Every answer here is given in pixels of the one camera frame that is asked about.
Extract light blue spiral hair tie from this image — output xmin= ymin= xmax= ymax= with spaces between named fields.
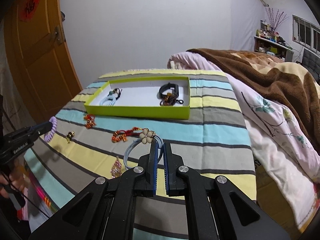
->
xmin=99 ymin=96 xmax=118 ymax=106

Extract blue hair tie cream flower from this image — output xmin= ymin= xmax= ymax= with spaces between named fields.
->
xmin=123 ymin=127 xmax=164 ymax=172

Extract black cord bracelet teal bead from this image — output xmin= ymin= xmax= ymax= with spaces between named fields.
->
xmin=107 ymin=88 xmax=122 ymax=101

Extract black fitness band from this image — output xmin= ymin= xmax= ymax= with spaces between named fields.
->
xmin=159 ymin=83 xmax=179 ymax=99

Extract purple blossom branches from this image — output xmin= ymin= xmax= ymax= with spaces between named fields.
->
xmin=265 ymin=7 xmax=289 ymax=31

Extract striped pastel blanket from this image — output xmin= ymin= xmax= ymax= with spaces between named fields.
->
xmin=24 ymin=69 xmax=257 ymax=230

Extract person's left hand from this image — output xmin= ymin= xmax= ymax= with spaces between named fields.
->
xmin=1 ymin=159 xmax=25 ymax=198

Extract pink floral quilt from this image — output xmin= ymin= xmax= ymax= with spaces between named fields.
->
xmin=168 ymin=51 xmax=319 ymax=238

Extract purple spiral hair tie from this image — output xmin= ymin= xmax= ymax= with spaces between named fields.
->
xmin=44 ymin=116 xmax=58 ymax=143

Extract window with bars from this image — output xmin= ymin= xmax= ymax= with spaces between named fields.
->
xmin=292 ymin=15 xmax=320 ymax=54

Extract cluttered wall shelf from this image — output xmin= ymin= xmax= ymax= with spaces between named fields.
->
xmin=254 ymin=20 xmax=294 ymax=62

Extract red door decoration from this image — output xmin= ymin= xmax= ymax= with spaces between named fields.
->
xmin=19 ymin=0 xmax=40 ymax=22

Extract orange wooden door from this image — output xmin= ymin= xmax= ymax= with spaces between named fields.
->
xmin=4 ymin=0 xmax=82 ymax=123

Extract red orange braided bracelet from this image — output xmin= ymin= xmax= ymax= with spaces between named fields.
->
xmin=111 ymin=126 xmax=142 ymax=143

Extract brown fleece blanket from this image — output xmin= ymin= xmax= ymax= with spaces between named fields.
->
xmin=189 ymin=48 xmax=319 ymax=151

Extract lime green shallow box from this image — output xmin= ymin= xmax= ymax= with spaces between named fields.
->
xmin=84 ymin=75 xmax=190 ymax=120

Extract dark wooden bead bracelet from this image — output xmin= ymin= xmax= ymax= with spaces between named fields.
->
xmin=159 ymin=93 xmax=185 ymax=107

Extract brass door lock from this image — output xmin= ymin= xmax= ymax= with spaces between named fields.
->
xmin=52 ymin=25 xmax=66 ymax=45

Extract pink rhinestone hair clip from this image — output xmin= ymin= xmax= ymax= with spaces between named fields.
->
xmin=110 ymin=156 xmax=122 ymax=178

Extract small gold black charm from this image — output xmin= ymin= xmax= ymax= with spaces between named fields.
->
xmin=66 ymin=131 xmax=75 ymax=143

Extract small red knot ornament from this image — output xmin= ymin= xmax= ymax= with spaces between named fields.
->
xmin=84 ymin=114 xmax=96 ymax=129

